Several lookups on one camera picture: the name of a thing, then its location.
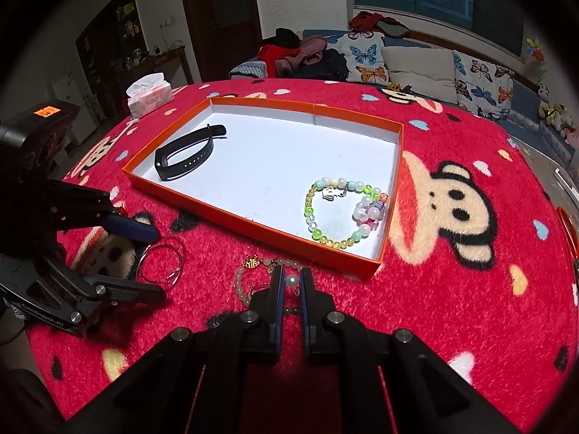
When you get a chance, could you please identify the multicoloured bead bracelet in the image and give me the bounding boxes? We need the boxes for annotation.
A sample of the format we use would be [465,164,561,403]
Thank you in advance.
[305,177,390,250]

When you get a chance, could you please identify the pastel pearl bead bracelet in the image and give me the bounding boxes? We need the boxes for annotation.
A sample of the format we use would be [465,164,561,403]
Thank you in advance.
[353,192,390,237]

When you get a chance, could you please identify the dark shelf cabinet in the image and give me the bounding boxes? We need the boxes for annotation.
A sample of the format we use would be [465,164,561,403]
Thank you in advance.
[75,0,150,123]

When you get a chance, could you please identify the dark red garment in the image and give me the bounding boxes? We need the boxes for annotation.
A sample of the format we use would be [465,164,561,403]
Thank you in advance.
[350,11,408,38]

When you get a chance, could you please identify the pink tissue pack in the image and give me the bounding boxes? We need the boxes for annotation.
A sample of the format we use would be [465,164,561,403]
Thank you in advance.
[126,73,175,118]

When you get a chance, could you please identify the colourful flower wall decoration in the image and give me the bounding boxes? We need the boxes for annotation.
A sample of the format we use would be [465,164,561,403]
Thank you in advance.
[525,38,549,83]

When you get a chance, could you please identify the black garment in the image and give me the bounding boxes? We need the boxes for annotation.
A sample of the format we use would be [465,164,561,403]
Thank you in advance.
[275,28,301,48]

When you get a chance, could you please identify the silver hoop earring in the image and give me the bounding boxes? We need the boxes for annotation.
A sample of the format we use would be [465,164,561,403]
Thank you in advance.
[144,246,184,291]

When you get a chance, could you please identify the thin silver bangles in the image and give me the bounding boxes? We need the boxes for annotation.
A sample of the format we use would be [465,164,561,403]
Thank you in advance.
[136,243,182,284]

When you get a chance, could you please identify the pile of plush toys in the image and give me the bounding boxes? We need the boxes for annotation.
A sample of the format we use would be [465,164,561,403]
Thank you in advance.
[537,84,579,150]

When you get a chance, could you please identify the pink garment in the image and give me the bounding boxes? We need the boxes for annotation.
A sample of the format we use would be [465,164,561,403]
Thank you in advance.
[276,37,327,77]

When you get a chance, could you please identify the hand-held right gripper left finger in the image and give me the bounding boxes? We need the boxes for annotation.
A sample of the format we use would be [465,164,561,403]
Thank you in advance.
[59,266,286,434]

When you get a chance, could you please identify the dark wooden door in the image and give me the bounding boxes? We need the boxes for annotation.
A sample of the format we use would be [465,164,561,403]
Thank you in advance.
[176,0,263,84]

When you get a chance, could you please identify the white flat strip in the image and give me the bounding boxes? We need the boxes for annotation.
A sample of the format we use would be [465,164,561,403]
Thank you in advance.
[554,167,579,191]

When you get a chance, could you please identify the butterfly print pillow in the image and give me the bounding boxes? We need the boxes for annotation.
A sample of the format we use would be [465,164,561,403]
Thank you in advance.
[337,31,390,84]
[452,50,515,120]

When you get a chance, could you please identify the red cartoon monkey blanket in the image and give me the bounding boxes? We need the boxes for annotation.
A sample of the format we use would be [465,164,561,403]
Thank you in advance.
[25,78,579,432]

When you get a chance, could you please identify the black smart band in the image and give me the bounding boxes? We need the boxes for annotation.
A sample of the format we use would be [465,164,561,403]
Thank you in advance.
[154,124,228,182]

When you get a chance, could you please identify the pale green bead bracelet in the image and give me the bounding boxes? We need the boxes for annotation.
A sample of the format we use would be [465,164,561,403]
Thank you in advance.
[233,255,303,314]

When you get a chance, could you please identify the orange cardboard box tray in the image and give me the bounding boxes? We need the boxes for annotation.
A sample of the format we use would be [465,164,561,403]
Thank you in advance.
[123,96,405,281]

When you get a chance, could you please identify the plain grey pillow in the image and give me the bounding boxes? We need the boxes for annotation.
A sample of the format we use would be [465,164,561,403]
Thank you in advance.
[382,45,457,105]

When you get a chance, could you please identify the orange handled scissors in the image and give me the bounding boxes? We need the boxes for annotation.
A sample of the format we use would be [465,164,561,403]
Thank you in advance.
[556,205,579,276]

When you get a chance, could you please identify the wooden side table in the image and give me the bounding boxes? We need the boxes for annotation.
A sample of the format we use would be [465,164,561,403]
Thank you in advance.
[120,45,191,95]

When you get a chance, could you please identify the bright red garment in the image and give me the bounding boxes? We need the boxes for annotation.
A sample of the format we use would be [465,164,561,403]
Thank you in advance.
[258,44,301,71]

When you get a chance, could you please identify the white fridge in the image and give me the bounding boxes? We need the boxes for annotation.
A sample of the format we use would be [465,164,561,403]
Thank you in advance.
[52,72,98,145]

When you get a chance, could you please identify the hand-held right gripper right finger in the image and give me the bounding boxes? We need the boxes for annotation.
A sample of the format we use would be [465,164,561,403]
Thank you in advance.
[299,267,521,434]

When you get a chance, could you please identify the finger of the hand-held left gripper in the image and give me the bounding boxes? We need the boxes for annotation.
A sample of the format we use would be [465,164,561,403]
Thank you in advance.
[41,257,167,314]
[20,180,162,244]

